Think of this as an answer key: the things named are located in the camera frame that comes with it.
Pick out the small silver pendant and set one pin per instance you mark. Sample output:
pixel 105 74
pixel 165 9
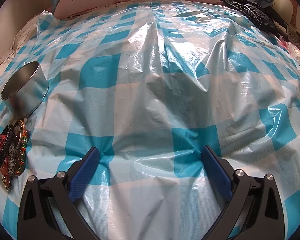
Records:
pixel 7 183

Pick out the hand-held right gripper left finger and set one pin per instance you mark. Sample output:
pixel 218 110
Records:
pixel 83 172

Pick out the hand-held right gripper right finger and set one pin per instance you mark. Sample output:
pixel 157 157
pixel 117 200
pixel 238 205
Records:
pixel 216 175

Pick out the white striped duvet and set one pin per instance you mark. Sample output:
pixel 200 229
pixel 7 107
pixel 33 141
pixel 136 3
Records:
pixel 5 55

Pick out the shiny black jacket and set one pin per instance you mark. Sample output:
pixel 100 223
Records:
pixel 250 10

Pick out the round silver metal tin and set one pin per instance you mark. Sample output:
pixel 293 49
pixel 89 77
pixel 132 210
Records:
pixel 27 92

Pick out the blue white checked plastic sheet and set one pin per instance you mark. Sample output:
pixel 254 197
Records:
pixel 150 92

